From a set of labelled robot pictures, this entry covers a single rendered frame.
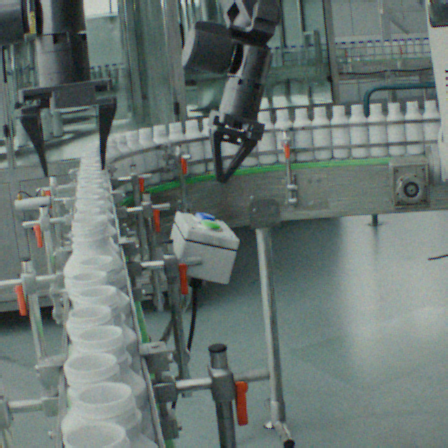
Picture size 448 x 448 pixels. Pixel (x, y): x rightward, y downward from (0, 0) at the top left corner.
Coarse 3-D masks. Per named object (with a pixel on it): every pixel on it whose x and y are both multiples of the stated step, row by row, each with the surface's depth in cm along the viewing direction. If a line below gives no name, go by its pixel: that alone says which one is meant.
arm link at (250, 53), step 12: (240, 48) 114; (252, 48) 113; (264, 48) 115; (240, 60) 114; (252, 60) 113; (264, 60) 114; (240, 72) 114; (252, 72) 113; (264, 72) 114; (240, 84) 115
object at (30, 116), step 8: (40, 104) 87; (48, 104) 87; (24, 112) 84; (32, 112) 84; (40, 112) 88; (24, 120) 83; (32, 120) 83; (40, 120) 87; (24, 128) 83; (32, 128) 83; (40, 128) 88; (32, 136) 84; (40, 136) 84; (32, 144) 84; (40, 144) 84; (40, 152) 85; (40, 160) 85; (48, 168) 88
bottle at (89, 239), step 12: (96, 216) 90; (84, 228) 87; (96, 228) 88; (84, 240) 87; (96, 240) 88; (84, 252) 88; (96, 252) 88; (108, 252) 89; (72, 264) 88; (120, 264) 89; (120, 276) 89; (120, 288) 88; (72, 300) 89
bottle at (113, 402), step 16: (96, 384) 51; (112, 384) 51; (80, 400) 48; (96, 400) 51; (112, 400) 51; (128, 400) 49; (80, 416) 49; (96, 416) 48; (112, 416) 48; (128, 416) 48; (128, 432) 48
